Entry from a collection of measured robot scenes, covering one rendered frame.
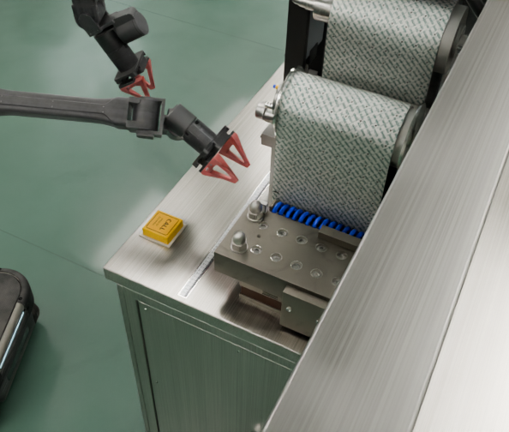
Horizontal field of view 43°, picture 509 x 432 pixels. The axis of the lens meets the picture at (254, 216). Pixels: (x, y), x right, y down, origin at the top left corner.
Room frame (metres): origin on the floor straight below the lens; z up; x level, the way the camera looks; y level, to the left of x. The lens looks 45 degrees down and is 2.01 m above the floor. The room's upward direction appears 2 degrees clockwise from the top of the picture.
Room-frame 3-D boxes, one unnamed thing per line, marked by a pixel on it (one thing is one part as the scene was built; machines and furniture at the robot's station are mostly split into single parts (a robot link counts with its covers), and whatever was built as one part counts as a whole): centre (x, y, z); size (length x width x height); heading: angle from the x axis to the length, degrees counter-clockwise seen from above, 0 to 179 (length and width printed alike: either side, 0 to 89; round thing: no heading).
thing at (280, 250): (0.85, -0.13, 1.00); 0.40 x 0.16 x 0.06; 65
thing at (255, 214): (0.96, 0.00, 1.05); 0.04 x 0.04 x 0.04
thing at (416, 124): (0.97, -0.29, 1.25); 0.15 x 0.01 x 0.15; 155
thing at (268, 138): (1.13, -0.04, 1.05); 0.06 x 0.05 x 0.31; 65
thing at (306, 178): (0.97, -0.14, 1.11); 0.23 x 0.01 x 0.18; 65
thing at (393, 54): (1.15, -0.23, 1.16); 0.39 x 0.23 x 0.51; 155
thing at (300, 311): (0.76, -0.11, 0.96); 0.10 x 0.03 x 0.11; 65
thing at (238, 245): (0.87, 0.03, 1.05); 0.04 x 0.04 x 0.04
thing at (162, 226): (1.03, 0.21, 0.91); 0.07 x 0.07 x 0.02; 65
